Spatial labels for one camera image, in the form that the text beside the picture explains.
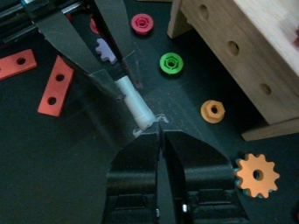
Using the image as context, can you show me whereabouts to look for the purple toy gear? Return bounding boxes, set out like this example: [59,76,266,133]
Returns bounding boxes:
[95,38,118,66]

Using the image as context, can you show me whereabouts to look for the red toy nut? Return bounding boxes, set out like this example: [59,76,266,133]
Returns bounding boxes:
[130,13,155,36]

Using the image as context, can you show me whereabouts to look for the orange toy gear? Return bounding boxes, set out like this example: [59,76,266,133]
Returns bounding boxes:
[234,152,282,200]

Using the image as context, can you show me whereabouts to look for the wooden toy workbench with holes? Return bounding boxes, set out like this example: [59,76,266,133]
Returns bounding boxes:
[166,0,299,143]

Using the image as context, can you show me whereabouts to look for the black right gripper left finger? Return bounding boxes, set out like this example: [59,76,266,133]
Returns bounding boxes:
[102,127,163,224]

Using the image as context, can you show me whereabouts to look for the orange yellow toy nut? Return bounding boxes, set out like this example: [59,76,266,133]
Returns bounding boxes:
[200,99,228,124]

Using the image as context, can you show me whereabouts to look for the orange strip with holes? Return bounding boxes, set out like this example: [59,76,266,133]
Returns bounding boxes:
[0,48,39,82]
[36,54,76,118]

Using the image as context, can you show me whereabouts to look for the grey toy nail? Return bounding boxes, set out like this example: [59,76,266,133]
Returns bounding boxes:
[115,76,158,131]

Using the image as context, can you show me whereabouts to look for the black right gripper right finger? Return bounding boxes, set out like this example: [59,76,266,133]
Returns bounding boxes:
[163,130,251,224]

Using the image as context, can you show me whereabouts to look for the green toy nut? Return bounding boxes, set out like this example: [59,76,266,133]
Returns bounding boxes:
[158,52,186,75]

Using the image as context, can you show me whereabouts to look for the wooden threaded bolt red head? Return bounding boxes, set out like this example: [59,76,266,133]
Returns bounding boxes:
[88,17,100,36]

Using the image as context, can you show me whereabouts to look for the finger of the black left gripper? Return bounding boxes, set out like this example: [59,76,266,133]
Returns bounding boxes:
[94,0,144,89]
[23,0,126,100]

